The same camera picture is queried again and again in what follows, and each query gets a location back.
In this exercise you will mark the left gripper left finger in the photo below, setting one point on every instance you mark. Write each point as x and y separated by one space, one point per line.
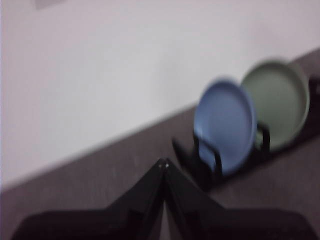
112 225

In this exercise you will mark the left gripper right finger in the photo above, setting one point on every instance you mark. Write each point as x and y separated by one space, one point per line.
212 225

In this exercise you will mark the blue round plate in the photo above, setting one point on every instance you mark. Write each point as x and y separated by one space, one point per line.
225 125

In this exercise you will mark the green round plate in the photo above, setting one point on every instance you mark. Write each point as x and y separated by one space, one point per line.
277 105

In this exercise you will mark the black plastic plate rack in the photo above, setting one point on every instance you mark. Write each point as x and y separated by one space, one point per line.
202 175

